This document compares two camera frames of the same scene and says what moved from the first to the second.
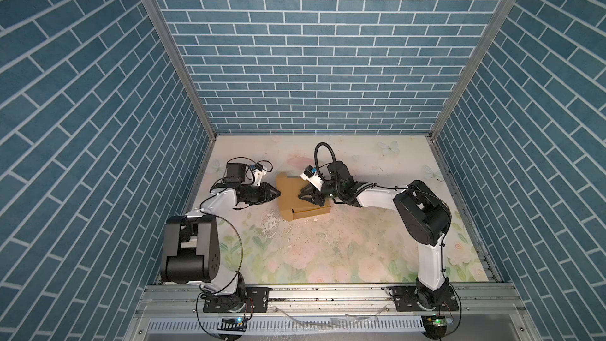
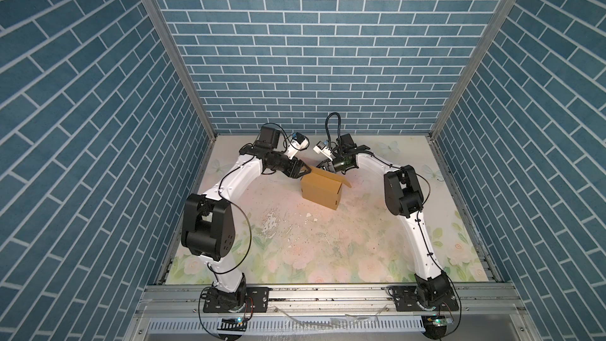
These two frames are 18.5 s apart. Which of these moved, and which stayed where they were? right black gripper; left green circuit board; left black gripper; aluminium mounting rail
Moved: left black gripper; right black gripper
Stayed: left green circuit board; aluminium mounting rail
